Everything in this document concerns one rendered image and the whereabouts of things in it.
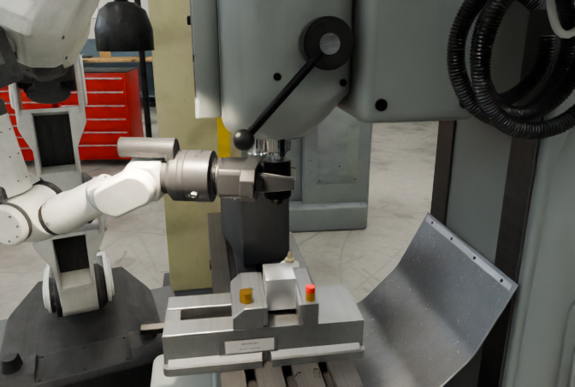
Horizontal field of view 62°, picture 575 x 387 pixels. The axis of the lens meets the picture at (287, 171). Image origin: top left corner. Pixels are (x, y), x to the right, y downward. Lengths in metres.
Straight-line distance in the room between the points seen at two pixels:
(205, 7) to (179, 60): 1.75
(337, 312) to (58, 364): 0.89
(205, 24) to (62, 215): 0.43
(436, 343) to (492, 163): 0.34
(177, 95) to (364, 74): 1.88
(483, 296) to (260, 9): 0.60
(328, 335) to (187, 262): 1.97
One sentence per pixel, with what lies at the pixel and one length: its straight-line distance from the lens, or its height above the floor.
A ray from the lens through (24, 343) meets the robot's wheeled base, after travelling 1.72.
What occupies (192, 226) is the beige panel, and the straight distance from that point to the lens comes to 2.71.
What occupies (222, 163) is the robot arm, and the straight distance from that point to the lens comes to 0.81.
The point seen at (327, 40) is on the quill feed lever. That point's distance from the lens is 0.66.
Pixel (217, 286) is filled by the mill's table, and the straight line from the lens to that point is 1.12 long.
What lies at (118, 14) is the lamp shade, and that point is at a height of 1.49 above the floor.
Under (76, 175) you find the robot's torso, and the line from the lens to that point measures 1.38.
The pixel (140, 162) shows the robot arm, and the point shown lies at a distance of 0.84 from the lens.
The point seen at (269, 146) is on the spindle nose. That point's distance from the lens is 0.78.
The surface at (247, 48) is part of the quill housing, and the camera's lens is 0.68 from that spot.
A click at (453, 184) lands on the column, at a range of 1.03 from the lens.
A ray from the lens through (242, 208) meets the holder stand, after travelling 1.13.
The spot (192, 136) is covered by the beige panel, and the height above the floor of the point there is 0.92.
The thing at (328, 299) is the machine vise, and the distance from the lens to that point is 0.94.
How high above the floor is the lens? 1.48
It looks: 17 degrees down
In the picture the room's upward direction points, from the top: straight up
